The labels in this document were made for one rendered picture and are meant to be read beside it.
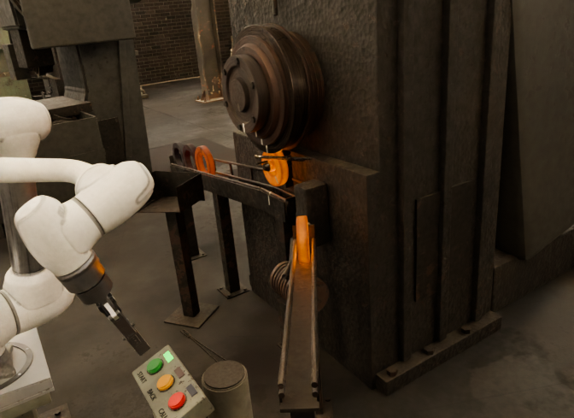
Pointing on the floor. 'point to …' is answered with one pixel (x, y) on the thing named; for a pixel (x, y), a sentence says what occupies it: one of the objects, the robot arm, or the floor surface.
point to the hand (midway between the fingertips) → (137, 341)
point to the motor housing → (287, 292)
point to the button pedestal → (155, 398)
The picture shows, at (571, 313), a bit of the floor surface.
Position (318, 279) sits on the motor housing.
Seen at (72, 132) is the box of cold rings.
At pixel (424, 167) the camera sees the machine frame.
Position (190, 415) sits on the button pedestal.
